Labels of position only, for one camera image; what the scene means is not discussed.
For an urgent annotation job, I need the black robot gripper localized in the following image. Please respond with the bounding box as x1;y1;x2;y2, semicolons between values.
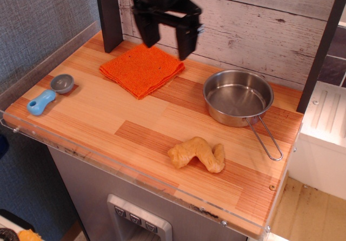
132;0;204;61

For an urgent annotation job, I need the stainless steel pot with handle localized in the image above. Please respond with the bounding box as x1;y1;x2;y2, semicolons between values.
203;70;283;161

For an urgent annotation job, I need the orange folded cloth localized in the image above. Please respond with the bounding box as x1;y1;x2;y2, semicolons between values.
99;44;185;99

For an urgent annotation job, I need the blue grey measuring scoop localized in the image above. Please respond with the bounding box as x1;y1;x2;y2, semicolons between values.
26;74;74;116

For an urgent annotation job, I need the tan toy chicken piece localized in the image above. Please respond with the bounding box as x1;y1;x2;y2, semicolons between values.
168;137;225;173

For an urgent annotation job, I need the grey toy fridge cabinet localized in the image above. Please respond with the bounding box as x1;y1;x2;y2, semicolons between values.
49;148;247;240

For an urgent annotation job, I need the clear acrylic edge guard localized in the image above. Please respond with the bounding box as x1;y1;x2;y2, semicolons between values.
4;106;302;239

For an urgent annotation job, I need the silver dispenser button panel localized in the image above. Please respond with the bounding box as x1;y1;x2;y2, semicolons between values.
107;194;172;240

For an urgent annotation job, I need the white toy sink unit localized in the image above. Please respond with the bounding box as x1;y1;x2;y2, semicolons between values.
288;21;346;198

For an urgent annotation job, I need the yellow object bottom left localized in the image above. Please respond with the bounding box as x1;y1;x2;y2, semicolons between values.
17;230;43;241

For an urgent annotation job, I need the dark left shelf post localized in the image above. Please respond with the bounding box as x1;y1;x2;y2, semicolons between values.
97;0;123;53

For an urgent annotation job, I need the dark shelf post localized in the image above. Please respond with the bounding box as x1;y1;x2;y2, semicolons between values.
296;0;345;113
97;0;123;53

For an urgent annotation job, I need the dark right shelf post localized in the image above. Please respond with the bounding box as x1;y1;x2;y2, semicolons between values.
296;0;345;113

